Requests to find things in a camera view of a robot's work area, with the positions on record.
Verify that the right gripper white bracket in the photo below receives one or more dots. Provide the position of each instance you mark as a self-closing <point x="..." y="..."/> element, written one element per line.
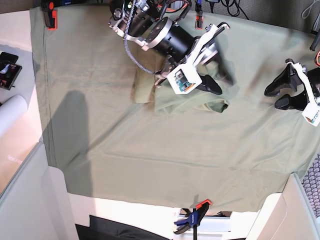
<point x="179" y="47"/>

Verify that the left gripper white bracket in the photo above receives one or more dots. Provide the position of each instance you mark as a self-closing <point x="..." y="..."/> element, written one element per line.
<point x="291" y="77"/>

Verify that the light green T-shirt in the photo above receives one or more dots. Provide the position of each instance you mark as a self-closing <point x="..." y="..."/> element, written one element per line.
<point x="170" y="100"/>

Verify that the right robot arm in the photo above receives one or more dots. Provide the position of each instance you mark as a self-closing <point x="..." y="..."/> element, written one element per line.
<point x="144" y="22"/>

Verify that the orange black clamp far middle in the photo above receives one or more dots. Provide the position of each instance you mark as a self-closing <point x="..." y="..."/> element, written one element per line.
<point x="199" y="15"/>

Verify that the orange black clamp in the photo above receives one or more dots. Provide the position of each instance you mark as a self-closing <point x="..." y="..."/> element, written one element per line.
<point x="49" y="14"/>
<point x="199" y="15"/>

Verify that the patterned mesh mat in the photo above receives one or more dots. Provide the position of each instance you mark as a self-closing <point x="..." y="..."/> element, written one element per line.
<point x="311" y="185"/>

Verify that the green table cover cloth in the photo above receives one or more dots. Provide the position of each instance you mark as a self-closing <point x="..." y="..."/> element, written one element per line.
<point x="115" y="136"/>

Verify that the blue orange bar clamp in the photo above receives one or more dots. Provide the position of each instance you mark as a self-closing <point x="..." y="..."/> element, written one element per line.
<point x="192" y="219"/>

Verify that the orange black clamp far left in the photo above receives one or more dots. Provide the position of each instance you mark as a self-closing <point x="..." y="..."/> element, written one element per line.
<point x="49" y="14"/>

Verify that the black fabric under table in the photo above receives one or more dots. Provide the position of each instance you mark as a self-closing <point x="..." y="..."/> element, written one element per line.
<point x="105" y="229"/>

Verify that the black tablet with stand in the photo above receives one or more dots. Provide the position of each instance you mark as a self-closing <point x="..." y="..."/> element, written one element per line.
<point x="9" y="70"/>

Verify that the white paper roll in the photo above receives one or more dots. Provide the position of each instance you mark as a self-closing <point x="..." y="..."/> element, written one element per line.
<point x="11" y="111"/>

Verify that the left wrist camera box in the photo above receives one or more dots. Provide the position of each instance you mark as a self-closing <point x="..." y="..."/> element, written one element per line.
<point x="311" y="114"/>

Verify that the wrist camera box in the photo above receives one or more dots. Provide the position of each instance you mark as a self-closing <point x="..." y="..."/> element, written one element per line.
<point x="311" y="114"/>
<point x="184" y="79"/>

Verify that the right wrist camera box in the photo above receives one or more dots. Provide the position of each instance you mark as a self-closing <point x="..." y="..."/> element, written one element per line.
<point x="184" y="79"/>

